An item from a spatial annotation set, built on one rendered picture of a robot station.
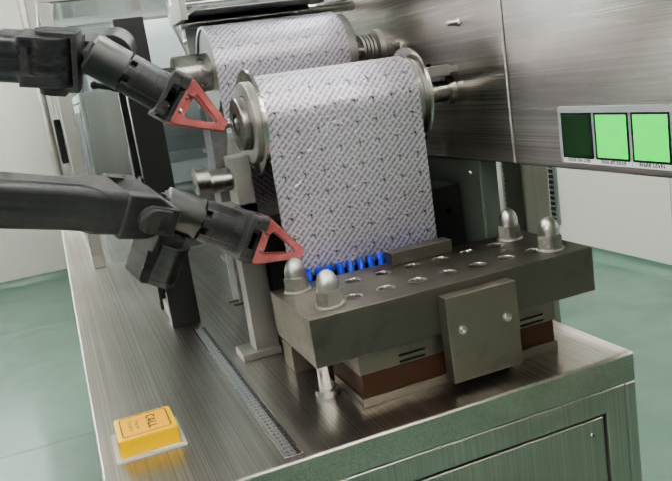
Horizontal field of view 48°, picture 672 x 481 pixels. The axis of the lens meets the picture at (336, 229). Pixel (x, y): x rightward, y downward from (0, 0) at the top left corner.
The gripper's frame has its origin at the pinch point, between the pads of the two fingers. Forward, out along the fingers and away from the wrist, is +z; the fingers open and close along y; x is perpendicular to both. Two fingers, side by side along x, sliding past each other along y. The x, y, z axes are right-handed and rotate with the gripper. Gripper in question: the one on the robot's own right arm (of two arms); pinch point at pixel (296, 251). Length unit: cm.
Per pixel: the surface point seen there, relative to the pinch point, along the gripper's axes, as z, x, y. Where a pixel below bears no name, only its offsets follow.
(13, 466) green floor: -5, -126, -205
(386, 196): 10.1, 11.8, 0.3
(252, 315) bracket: -0.4, -11.6, -7.8
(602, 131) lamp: 19.7, 25.9, 28.6
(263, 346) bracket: 3.0, -15.7, -7.8
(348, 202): 4.7, 9.0, 0.3
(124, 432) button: -17.0, -26.1, 11.2
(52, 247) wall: 3, -91, -556
